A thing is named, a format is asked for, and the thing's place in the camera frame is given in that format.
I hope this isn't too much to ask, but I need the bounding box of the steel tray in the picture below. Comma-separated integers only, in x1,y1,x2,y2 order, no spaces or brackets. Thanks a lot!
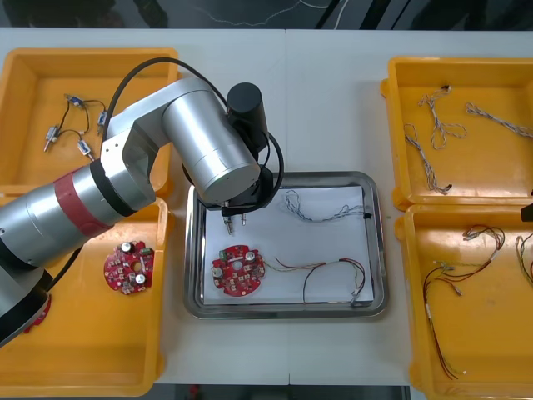
182,170,391,320

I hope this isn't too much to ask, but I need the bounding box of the long red-black wire harness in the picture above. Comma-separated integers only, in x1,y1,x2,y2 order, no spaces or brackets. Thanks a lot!
421,259,468,381

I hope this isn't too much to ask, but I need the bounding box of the blue-white twisted wire harness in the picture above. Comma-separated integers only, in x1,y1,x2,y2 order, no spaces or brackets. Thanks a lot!
283,188,374,225
403,122,454,196
464,102,533,141
417,84,468,152

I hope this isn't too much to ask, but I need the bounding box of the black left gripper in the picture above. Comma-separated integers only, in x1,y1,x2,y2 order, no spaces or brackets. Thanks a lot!
207,165,276,220

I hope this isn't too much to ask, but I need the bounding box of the white paper sheet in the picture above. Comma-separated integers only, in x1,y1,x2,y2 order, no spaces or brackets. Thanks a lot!
202,185,375,306

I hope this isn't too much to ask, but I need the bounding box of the yellow-orange plastic bin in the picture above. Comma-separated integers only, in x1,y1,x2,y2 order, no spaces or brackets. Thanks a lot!
394,203,533,400
0,193,171,398
0,47,181,198
380,56,533,210

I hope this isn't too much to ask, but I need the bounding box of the round red circuit board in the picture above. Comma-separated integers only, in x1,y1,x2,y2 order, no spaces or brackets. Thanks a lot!
211,245,268,298
103,240,156,296
22,292,53,335

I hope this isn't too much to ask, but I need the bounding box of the green-yellow wire harness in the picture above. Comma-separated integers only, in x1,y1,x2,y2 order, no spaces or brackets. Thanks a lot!
515,234,533,289

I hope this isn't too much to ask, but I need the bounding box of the thin white cable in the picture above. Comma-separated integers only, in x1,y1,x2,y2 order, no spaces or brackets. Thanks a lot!
206,0,353,26

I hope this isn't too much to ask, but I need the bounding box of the red-black-green wire harness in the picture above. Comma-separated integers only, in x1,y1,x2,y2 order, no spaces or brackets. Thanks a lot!
263,257,368,309

